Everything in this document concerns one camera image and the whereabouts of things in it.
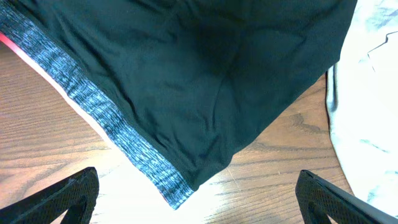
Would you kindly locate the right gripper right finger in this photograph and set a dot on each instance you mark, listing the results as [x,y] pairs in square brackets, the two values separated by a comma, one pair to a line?
[322,202]

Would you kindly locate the white shirt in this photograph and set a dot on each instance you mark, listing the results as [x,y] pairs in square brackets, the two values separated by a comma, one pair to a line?
[361,101]

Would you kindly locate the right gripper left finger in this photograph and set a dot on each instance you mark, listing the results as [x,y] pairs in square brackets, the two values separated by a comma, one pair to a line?
[74,196]

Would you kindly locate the black leggings with grey waistband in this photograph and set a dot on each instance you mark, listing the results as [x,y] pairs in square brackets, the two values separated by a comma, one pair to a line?
[180,86]

